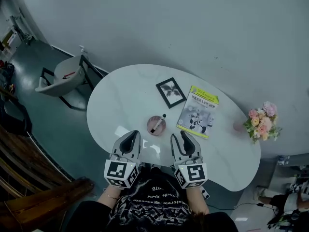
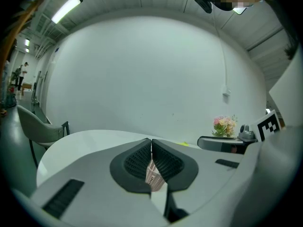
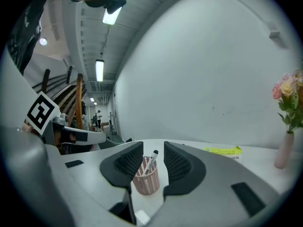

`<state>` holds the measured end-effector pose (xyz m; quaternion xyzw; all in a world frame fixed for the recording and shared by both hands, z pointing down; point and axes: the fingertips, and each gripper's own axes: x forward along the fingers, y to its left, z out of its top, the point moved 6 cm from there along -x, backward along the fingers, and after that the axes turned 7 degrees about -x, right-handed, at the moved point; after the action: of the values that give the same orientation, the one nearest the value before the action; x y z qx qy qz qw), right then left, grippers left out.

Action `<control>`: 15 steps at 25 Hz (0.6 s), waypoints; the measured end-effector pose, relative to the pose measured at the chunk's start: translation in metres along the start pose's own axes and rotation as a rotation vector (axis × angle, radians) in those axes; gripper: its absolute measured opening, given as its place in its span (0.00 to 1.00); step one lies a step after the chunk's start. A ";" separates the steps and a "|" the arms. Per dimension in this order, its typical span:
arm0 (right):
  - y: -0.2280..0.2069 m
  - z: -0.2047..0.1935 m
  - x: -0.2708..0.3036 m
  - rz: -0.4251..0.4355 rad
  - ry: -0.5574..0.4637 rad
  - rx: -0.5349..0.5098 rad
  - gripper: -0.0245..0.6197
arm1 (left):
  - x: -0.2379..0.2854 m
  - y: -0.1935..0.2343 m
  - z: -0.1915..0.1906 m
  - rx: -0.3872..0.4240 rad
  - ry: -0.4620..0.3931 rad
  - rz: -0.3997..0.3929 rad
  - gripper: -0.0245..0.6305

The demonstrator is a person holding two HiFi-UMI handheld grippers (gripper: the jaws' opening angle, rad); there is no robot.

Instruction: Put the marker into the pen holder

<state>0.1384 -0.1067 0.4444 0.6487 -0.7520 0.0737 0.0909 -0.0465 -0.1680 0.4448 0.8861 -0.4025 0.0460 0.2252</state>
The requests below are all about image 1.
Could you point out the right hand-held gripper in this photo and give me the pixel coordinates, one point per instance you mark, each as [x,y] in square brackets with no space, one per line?
[194,173]

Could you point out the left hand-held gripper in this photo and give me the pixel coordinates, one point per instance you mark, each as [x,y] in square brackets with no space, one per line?
[118,171]

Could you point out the pink pen holder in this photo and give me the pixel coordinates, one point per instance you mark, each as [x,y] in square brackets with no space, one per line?
[162,129]

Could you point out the black and white marker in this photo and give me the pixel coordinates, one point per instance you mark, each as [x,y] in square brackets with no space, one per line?
[158,123]

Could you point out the person's left forearm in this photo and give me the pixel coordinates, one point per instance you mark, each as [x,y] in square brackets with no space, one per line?
[107,197]

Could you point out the person's right forearm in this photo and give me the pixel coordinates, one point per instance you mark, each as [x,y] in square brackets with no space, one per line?
[201,200]

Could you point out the red pen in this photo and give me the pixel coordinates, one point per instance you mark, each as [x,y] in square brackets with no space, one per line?
[68,75]

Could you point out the book with green header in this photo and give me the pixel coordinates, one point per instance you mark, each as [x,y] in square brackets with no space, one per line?
[198,115]

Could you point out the white power strip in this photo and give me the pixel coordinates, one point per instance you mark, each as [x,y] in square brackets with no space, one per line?
[204,192]

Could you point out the person's black printed shirt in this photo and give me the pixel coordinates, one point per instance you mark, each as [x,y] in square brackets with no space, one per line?
[154,202]

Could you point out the pink flower bouquet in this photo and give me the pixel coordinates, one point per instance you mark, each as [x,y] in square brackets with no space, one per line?
[263,123]

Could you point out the small white device box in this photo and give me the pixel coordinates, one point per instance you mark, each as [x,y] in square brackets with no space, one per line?
[283,160]

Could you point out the brown wooden furniture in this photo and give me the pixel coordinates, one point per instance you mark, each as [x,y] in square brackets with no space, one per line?
[26,178]

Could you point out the dark bag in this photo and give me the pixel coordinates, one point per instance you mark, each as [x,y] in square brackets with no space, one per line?
[6,72]

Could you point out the metal equipment stand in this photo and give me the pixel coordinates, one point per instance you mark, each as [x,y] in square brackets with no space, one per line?
[20,30]

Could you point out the black picture frame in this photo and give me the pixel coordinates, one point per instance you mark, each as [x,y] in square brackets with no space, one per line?
[171,92]

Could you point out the grey chair with black frame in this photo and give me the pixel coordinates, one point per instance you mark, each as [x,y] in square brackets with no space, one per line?
[65,74]

